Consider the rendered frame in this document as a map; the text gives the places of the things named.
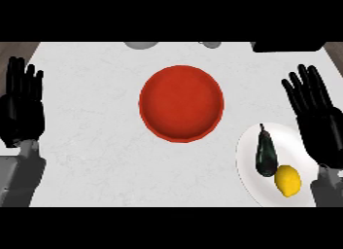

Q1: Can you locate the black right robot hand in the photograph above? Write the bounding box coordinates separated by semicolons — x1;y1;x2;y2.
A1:
279;63;343;170

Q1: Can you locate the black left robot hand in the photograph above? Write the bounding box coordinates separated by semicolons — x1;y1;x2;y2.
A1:
0;55;46;150

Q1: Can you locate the white plate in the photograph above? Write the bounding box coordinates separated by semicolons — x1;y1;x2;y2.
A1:
233;122;319;208

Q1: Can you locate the yellow lemon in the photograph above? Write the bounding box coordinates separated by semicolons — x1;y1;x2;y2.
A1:
272;164;303;198

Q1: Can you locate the red bowl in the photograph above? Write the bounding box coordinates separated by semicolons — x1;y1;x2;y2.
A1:
137;64;225;144

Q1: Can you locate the dark green eggplant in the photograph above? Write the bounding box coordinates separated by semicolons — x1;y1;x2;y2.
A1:
254;123;278;178

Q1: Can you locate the black appliance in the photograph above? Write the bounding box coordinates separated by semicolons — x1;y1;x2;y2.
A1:
250;42;327;53

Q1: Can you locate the small grey round object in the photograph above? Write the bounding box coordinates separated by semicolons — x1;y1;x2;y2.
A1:
198;42;223;50

